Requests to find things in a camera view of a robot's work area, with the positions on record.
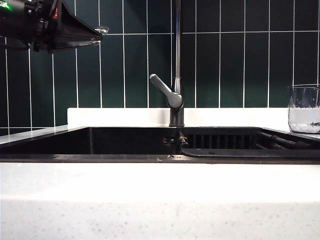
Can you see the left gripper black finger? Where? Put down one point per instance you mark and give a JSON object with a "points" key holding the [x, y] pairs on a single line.
{"points": [[75, 44], [72, 27]]}

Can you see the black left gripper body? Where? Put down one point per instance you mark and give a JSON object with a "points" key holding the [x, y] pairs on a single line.
{"points": [[43, 27]]}

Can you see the clear glass mug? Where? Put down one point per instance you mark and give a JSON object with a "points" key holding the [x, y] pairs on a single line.
{"points": [[305, 112]]}

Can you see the black undermount kitchen sink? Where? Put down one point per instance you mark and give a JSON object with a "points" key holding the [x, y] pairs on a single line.
{"points": [[62, 143]]}

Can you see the chrome gooseneck kitchen faucet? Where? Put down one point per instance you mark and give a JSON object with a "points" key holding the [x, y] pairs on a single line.
{"points": [[178, 50]]}

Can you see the black ribbed sink drain rack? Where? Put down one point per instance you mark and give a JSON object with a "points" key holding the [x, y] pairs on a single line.
{"points": [[225, 152]]}

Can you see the black plug with yellow band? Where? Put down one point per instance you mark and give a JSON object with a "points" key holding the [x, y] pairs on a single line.
{"points": [[183, 140]]}

